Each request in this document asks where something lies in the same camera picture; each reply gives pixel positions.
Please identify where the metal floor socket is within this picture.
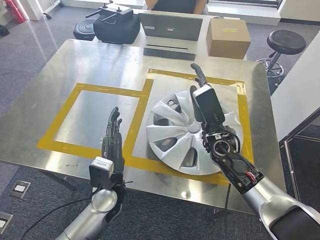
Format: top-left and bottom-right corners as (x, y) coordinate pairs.
(0, 211), (14, 234)
(10, 180), (31, 200)

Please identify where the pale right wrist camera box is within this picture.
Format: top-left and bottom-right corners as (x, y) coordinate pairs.
(192, 84), (226, 131)

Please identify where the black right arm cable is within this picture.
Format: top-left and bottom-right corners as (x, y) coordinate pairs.
(223, 183), (232, 240)

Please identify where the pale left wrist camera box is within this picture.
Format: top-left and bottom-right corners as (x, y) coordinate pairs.
(88, 156), (115, 190)

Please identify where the grey laptop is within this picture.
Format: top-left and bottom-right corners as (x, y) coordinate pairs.
(138, 12), (204, 54)

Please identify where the white wheeled cabinet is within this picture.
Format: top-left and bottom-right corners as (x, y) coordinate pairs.
(18, 0), (63, 21)

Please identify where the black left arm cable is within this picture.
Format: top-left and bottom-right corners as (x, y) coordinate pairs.
(20, 195), (94, 240)

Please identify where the black carry bag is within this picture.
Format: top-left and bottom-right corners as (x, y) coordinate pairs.
(94, 12), (141, 45)

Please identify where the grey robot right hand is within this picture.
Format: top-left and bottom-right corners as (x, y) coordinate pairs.
(189, 62), (208, 125)

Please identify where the silver wheel hubcap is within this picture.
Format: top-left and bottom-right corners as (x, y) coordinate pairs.
(146, 90), (245, 176)

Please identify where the yellow tape table outline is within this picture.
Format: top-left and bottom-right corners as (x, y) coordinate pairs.
(36, 68), (254, 186)

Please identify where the black stool chrome base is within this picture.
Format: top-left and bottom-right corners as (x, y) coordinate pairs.
(255, 29), (307, 79)

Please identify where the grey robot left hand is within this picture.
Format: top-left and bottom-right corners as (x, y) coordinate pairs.
(101, 106), (125, 175)

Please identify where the black round stool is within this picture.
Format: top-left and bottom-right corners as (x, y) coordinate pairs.
(72, 18), (97, 42)

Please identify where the stainless steel work table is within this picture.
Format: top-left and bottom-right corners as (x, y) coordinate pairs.
(270, 30), (320, 204)
(0, 38), (287, 221)

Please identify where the brown cardboard box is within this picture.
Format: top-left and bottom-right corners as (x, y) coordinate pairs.
(206, 18), (251, 61)

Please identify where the red fire extinguisher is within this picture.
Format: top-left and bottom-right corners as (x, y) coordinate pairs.
(5, 0), (26, 25)

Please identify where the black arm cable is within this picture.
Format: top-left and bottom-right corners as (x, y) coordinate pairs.
(20, 195), (94, 240)
(223, 183), (232, 240)

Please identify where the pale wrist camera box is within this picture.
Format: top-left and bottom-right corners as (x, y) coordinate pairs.
(192, 84), (226, 131)
(88, 156), (115, 190)

